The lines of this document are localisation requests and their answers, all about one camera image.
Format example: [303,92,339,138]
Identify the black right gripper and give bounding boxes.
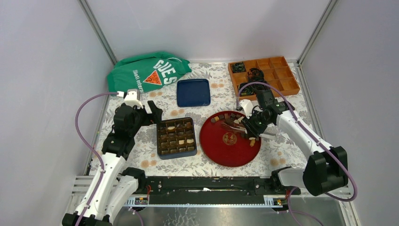
[240,109,271,138]

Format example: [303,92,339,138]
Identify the silver metal tongs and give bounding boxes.
[220,120,277,138]

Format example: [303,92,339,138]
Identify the blue chocolate box with tray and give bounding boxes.
[157,117,197,160]

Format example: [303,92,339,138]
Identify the blue box lid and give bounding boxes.
[176,79,211,107]

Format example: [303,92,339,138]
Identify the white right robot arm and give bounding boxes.
[238,90,349,196]

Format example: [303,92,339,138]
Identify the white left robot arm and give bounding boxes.
[62,101,163,226]

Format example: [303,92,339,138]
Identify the red round plate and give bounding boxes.
[199,111,262,167]

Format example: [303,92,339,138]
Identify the floral tablecloth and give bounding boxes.
[88,62,314,177]

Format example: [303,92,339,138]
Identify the green printed bag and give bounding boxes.
[107,51,192,93]

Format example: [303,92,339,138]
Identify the orange wooden divider tray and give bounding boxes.
[228,56,300,101]

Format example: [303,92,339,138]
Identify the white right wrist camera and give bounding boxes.
[236,99,254,119]

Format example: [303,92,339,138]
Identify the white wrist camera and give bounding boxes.
[124,89,144,109]
[236,99,254,119]

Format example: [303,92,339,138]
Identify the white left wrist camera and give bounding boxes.
[124,89,144,109]

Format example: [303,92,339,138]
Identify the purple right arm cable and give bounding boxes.
[235,81,359,226]

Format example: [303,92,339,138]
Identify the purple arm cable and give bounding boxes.
[235,81,359,226]
[74,91,125,226]

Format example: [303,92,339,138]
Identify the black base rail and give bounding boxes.
[124,176,301,208]

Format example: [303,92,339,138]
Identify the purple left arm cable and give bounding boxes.
[74,91,125,226]

